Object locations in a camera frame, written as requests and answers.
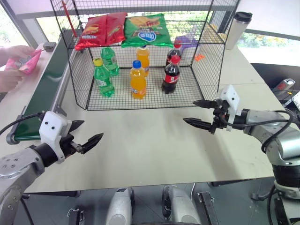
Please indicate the small cola bottle red cap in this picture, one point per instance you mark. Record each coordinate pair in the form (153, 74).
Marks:
(172, 52)

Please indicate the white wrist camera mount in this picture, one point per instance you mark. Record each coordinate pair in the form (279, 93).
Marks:
(52, 124)
(230, 97)

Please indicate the person's right hand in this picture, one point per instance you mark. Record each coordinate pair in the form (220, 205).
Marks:
(9, 80)

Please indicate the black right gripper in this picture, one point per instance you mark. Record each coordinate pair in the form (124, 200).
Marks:
(221, 114)

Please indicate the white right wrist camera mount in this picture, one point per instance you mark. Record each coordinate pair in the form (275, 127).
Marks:
(230, 97)

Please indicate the orange soda bottle white cap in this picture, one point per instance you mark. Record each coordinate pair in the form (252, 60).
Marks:
(143, 57)

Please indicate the red chips bag yellow print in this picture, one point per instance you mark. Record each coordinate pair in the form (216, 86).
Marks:
(92, 32)

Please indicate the red rod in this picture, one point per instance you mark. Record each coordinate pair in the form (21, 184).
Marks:
(69, 18)

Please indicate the grey device red label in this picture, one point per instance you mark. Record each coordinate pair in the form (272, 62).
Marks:
(284, 84)

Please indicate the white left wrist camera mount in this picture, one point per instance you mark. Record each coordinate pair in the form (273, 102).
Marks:
(52, 124)

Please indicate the black metal bracket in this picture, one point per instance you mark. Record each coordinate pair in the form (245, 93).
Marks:
(208, 208)
(76, 216)

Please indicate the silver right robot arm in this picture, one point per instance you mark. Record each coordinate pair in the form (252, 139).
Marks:
(279, 138)

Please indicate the large cola bottle red cap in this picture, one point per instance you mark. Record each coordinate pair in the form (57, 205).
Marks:
(171, 77)

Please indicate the pink snack bag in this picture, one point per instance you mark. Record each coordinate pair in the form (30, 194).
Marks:
(29, 64)

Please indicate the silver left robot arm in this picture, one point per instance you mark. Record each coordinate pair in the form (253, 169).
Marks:
(16, 168)

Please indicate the white box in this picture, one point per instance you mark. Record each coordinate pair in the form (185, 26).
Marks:
(294, 99)

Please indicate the small orange object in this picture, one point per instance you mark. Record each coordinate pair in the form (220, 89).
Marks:
(199, 57)

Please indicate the green soda bottle yellow cap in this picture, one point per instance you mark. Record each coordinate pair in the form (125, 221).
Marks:
(103, 80)

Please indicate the red chips bag green print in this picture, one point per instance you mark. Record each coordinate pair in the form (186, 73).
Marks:
(115, 28)

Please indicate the white tumbler black lid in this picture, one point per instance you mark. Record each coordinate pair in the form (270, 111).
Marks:
(235, 30)

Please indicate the green conveyor belt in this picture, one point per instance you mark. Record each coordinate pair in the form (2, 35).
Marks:
(44, 91)

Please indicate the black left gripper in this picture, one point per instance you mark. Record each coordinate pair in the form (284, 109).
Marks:
(68, 145)

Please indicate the person's left hand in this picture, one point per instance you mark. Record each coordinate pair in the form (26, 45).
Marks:
(14, 52)

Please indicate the orange soda bottle blue cap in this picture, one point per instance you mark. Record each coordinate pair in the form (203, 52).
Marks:
(138, 82)

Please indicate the purple bag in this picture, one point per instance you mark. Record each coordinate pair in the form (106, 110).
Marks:
(187, 42)

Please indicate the small grey box with cable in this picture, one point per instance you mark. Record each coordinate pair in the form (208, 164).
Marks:
(48, 47)

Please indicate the silver rounded leg shell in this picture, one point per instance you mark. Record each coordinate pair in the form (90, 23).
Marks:
(180, 206)
(119, 207)

